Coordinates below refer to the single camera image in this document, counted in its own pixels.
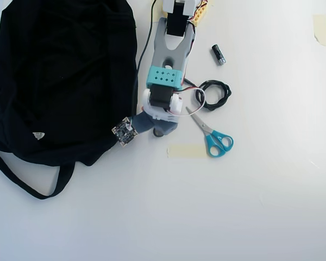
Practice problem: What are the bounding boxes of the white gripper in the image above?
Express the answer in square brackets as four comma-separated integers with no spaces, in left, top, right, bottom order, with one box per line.
[131,104,181,136]

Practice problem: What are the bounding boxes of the black fabric bag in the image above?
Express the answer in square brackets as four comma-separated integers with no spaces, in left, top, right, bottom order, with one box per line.
[0,0,140,201]

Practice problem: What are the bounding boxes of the small black metal cylinder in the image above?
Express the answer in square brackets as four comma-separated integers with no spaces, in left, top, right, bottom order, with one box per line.
[211,43,227,67]

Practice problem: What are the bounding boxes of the bare camera circuit board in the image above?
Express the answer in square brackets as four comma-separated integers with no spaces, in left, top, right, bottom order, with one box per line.
[111,116,140,148]

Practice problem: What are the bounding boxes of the white servo wire loop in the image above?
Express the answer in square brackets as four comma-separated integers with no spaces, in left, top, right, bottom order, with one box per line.
[178,86,207,118]

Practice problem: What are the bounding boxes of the blue handled scissors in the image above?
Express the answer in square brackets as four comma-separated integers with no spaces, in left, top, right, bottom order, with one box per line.
[185,106,235,159]

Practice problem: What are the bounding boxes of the black braided USB cable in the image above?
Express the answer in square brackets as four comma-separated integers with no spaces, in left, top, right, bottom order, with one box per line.
[184,78,233,113]

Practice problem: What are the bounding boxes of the thin black cable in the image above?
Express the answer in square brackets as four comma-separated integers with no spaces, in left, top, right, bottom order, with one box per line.
[135,0,157,74]

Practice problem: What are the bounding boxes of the red and black arm wires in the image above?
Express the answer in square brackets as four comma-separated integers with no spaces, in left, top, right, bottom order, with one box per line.
[182,20,198,82]

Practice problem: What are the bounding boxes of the yellow plastic base bracket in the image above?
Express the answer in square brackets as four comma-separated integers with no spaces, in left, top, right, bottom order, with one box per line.
[191,0,210,27]

